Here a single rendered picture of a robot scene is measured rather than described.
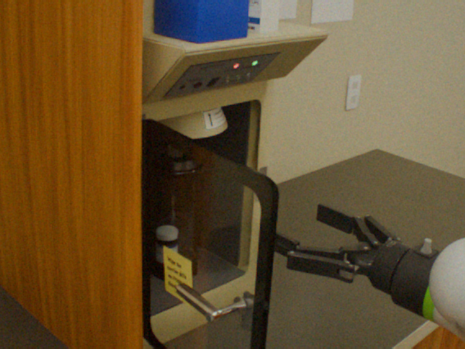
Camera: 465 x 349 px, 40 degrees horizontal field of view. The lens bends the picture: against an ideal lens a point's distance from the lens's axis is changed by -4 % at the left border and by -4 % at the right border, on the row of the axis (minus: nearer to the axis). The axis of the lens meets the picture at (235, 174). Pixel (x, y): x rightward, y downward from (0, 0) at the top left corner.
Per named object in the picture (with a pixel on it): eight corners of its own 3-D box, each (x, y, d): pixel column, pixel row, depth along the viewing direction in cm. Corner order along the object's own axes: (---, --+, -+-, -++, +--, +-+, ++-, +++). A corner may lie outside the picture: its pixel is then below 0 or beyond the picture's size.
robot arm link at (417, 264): (416, 334, 87) (448, 309, 93) (431, 259, 83) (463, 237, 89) (380, 316, 91) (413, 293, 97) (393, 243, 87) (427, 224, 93)
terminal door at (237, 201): (146, 336, 114) (145, 115, 99) (255, 437, 91) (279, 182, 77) (142, 337, 113) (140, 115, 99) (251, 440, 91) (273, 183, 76)
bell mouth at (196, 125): (110, 120, 120) (110, 92, 118) (184, 105, 132) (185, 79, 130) (172, 146, 109) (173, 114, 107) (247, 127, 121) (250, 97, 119)
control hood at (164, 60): (131, 101, 98) (132, 35, 95) (276, 74, 120) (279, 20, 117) (180, 119, 91) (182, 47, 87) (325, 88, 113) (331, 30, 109)
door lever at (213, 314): (205, 287, 93) (205, 270, 92) (246, 318, 86) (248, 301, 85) (173, 297, 90) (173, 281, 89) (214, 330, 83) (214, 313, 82)
